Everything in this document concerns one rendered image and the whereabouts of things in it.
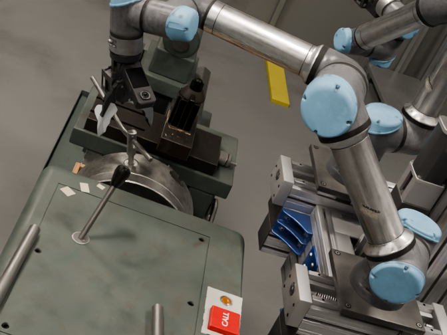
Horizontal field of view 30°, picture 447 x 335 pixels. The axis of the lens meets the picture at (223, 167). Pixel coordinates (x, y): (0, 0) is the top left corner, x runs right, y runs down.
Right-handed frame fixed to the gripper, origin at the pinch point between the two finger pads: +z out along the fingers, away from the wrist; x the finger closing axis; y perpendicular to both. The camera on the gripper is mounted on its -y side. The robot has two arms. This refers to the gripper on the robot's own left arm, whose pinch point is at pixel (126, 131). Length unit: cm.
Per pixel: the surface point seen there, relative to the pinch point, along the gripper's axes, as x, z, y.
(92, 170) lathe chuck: 8.3, 9.1, 0.2
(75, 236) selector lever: 24.9, 2.4, -29.9
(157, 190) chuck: -1.7, 8.4, -13.9
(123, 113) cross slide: -26, 30, 56
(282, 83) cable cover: -231, 146, 240
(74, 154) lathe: -26, 69, 95
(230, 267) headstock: -5.2, 11.3, -41.8
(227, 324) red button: 5, 10, -57
